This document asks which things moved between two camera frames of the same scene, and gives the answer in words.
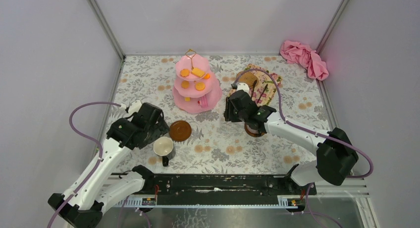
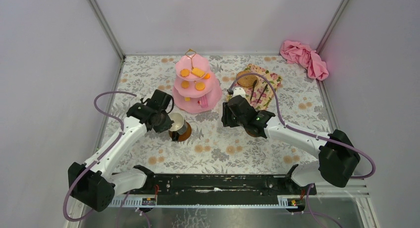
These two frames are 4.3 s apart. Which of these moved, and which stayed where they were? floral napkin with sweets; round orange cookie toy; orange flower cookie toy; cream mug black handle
Moved: cream mug black handle
Stayed: orange flower cookie toy; floral napkin with sweets; round orange cookie toy
